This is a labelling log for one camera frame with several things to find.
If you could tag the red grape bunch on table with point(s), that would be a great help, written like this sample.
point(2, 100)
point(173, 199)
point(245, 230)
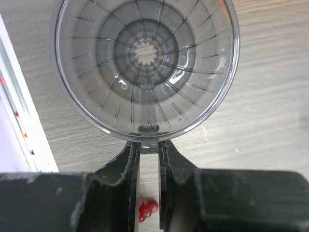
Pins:
point(147, 207)

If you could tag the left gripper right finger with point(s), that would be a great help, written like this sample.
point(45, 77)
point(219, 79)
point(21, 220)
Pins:
point(193, 199)

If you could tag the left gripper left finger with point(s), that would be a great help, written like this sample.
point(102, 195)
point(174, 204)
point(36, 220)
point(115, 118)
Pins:
point(102, 201)

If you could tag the grey transparent coffee dripper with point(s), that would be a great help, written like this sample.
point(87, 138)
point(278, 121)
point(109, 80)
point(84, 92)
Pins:
point(145, 71)

